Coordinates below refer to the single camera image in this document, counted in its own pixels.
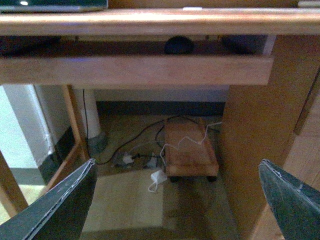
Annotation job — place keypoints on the wooden desk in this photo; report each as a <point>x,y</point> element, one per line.
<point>258,120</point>

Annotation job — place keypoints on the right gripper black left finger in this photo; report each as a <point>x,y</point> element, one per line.
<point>59,214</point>

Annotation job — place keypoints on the wooden keyboard tray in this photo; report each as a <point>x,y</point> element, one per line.
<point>121,64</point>

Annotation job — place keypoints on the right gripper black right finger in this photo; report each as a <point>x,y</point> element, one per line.
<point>294,204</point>

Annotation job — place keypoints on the grey power strip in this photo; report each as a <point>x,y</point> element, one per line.
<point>126,160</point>

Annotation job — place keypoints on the dark object in tray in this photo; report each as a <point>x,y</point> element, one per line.
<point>244,44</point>

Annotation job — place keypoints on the white pipe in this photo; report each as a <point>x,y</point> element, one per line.
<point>87,106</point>

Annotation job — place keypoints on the grey laptop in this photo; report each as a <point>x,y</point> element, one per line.
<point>52,6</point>

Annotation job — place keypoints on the wooden rolling stand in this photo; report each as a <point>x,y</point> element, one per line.
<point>188,151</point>

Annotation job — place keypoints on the dark grey wireless mouse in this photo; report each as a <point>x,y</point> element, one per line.
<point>179,45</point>

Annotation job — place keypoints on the white power adapter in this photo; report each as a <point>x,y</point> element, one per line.
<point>159,176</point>

